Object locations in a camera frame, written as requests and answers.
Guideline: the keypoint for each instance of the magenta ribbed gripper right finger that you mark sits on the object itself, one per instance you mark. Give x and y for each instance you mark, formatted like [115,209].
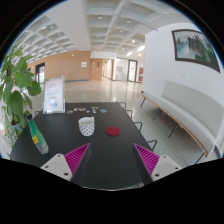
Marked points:
[156,166]

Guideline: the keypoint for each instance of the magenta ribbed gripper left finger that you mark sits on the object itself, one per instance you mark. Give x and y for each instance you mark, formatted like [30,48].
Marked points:
[65,166]

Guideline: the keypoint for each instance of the green plastic water bottle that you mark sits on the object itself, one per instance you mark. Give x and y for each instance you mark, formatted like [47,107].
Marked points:
[37,137]

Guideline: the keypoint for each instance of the black metal chair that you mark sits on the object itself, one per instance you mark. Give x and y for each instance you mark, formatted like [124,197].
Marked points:
[123,104]
[130,113]
[152,144]
[139,125]

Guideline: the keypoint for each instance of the white dotted cup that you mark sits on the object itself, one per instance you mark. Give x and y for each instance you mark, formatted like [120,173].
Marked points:
[86,126]

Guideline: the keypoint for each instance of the black table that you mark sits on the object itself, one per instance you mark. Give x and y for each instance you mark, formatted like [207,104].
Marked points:
[111,163]

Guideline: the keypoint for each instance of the red round coaster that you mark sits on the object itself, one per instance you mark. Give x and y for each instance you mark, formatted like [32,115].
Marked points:
[113,131]

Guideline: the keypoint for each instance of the small blue badge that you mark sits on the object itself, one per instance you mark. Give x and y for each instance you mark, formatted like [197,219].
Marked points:
[103,110]

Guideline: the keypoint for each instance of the acrylic sign stand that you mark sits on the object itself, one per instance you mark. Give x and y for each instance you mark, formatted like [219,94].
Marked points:
[54,100]

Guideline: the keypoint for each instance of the long white bench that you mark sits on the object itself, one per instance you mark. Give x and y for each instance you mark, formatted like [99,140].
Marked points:
[198,114]

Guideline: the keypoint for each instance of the green leafy potted plant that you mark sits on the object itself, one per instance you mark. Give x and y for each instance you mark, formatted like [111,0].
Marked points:
[17,85]

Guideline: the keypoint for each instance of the framed landscape painting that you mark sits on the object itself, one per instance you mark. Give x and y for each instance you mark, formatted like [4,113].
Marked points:
[193,46]

